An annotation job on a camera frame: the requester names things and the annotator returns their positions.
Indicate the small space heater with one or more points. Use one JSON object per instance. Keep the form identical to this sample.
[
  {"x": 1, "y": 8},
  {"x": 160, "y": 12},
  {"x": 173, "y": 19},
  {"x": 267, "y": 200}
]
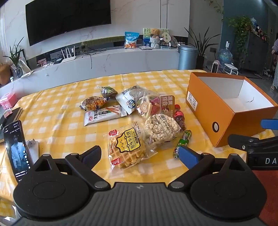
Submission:
[{"x": 217, "y": 66}]

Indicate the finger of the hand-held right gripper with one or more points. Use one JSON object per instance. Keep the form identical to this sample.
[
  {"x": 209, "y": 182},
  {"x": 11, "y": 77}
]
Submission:
[
  {"x": 249, "y": 142},
  {"x": 270, "y": 123}
]

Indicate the yellow checked tablecloth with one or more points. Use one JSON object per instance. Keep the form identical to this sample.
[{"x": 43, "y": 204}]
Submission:
[{"x": 58, "y": 121}]

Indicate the small pink picture frame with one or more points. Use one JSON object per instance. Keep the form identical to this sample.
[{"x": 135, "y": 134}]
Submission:
[{"x": 42, "y": 62}]

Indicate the dark green snack packet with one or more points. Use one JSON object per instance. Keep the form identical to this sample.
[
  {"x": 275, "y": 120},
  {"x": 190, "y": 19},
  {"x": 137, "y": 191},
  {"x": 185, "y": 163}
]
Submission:
[{"x": 107, "y": 91}]

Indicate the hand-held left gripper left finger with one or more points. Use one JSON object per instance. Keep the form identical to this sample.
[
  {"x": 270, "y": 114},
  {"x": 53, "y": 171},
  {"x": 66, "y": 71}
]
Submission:
[{"x": 92, "y": 154}]

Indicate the trailing green plant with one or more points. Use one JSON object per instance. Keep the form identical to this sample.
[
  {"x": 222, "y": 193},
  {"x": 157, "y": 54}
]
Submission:
[{"x": 241, "y": 32}]

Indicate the puffed rice cracker packet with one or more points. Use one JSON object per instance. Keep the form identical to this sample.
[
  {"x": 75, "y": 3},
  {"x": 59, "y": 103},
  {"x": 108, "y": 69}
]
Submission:
[{"x": 160, "y": 128}]

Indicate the green candy roll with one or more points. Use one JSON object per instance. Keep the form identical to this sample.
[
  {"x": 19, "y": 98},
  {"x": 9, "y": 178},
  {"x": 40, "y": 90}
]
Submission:
[{"x": 184, "y": 139}]

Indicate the black smartphone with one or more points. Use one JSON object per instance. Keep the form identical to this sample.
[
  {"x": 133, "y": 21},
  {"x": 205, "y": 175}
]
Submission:
[{"x": 15, "y": 150}]

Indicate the white router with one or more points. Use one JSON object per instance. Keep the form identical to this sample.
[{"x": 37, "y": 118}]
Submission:
[{"x": 68, "y": 58}]

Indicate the white phone stand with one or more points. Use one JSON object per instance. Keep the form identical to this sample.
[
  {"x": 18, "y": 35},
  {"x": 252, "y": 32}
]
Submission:
[{"x": 33, "y": 150}]

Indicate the pink box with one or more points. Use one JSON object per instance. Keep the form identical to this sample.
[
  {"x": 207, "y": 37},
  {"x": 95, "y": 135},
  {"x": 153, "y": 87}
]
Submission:
[{"x": 7, "y": 100}]

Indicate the waffle packet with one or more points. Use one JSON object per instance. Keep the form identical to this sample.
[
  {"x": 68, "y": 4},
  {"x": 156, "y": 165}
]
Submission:
[{"x": 128, "y": 147}]

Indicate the plant in glass vase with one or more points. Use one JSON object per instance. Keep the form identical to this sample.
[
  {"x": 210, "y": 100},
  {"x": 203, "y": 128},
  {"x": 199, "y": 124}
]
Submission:
[{"x": 17, "y": 63}]

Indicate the white breadstick packet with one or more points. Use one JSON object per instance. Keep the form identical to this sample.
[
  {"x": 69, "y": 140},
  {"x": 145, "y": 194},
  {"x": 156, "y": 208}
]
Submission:
[{"x": 102, "y": 115}]

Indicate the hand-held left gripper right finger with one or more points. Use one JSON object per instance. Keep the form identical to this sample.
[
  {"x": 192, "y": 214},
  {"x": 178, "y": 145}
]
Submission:
[{"x": 188, "y": 156}]

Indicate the white television console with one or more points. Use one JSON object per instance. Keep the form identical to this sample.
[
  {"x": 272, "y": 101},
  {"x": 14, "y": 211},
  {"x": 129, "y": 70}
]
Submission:
[{"x": 97, "y": 63}]

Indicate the blue water jug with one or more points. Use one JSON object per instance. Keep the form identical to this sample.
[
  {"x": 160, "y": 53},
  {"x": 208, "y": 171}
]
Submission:
[{"x": 225, "y": 55}]

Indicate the black television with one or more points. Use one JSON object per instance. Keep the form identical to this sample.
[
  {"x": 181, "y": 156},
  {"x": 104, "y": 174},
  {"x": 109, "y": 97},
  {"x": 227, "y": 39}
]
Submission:
[{"x": 65, "y": 19}]

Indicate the orange cardboard box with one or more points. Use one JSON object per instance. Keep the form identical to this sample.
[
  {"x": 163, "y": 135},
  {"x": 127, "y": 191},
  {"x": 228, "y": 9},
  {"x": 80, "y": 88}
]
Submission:
[{"x": 206, "y": 113}]

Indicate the white and blue snack bag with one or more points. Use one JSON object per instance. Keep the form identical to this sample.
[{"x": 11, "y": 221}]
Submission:
[{"x": 128, "y": 97}]

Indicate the red cloth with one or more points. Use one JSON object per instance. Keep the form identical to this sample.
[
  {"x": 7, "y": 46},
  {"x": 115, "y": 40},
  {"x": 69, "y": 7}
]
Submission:
[{"x": 267, "y": 191}]

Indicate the vegetable chips bag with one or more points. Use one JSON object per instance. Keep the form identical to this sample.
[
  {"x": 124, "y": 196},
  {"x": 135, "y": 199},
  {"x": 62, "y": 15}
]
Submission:
[{"x": 152, "y": 106}]

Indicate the brown vase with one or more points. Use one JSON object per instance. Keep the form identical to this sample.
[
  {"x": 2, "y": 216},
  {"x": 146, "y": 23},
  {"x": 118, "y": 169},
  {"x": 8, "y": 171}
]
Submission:
[{"x": 4, "y": 75}]

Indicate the red cap candy bottle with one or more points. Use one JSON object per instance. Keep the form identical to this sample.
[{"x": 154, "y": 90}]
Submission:
[{"x": 179, "y": 115}]

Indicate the black notebook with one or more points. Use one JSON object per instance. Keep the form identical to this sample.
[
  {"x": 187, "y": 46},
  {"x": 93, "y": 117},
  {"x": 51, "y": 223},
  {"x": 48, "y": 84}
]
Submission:
[{"x": 10, "y": 121}]

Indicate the blue-grey cabinet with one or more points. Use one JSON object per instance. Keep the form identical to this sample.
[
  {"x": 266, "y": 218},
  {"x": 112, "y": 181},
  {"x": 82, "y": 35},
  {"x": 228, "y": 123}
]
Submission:
[{"x": 258, "y": 54}]

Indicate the round hand fan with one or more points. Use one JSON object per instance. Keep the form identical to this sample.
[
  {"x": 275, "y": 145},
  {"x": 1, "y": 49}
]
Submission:
[{"x": 173, "y": 40}]

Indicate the hanging vine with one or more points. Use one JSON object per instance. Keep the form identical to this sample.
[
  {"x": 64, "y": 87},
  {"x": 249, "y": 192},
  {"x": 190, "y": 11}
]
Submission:
[{"x": 217, "y": 8}]

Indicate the blue food bag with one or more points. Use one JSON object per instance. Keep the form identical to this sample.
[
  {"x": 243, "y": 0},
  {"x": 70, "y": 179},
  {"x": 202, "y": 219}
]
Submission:
[{"x": 131, "y": 40}]

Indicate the teddy bear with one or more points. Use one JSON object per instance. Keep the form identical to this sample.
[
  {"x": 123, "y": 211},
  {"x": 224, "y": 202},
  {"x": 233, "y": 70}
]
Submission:
[{"x": 155, "y": 38}]

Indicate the green picture card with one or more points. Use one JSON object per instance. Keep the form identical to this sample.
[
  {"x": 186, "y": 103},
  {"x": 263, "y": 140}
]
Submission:
[{"x": 146, "y": 34}]

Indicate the white round stool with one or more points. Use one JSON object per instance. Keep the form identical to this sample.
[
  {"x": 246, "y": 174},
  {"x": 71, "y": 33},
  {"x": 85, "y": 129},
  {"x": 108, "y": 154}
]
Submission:
[{"x": 230, "y": 67}]

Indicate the flat white device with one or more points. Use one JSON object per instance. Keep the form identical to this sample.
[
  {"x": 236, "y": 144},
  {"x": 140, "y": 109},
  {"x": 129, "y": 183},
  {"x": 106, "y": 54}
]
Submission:
[{"x": 145, "y": 47}]

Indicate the grey trash can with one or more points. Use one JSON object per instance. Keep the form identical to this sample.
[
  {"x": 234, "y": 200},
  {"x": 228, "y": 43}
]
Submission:
[{"x": 187, "y": 57}]

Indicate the long-leaved potted plant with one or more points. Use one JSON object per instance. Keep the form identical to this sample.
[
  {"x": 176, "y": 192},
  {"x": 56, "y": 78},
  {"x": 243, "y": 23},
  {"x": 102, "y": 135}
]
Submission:
[{"x": 201, "y": 50}]

